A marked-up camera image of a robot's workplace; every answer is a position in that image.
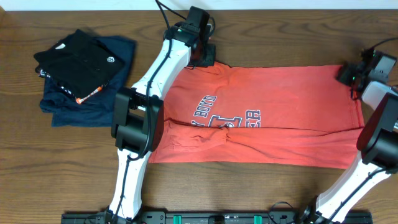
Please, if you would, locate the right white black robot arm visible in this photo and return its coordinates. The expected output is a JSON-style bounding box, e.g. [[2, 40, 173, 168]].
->
[[299, 58, 397, 223]]

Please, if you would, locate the folded navy blue shirt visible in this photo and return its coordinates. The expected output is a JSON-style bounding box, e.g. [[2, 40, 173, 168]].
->
[[39, 36, 136, 127]]

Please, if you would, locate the folded black shirt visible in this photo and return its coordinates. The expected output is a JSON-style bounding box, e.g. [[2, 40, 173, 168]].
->
[[34, 29, 124, 97]]

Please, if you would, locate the red soccer t-shirt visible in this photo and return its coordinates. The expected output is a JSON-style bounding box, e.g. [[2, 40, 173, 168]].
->
[[150, 63, 364, 169]]

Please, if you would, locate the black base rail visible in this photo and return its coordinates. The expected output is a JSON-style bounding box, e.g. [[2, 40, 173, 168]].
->
[[60, 210, 374, 224]]

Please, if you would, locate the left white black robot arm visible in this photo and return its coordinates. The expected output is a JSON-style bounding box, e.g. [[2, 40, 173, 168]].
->
[[104, 24, 215, 223]]

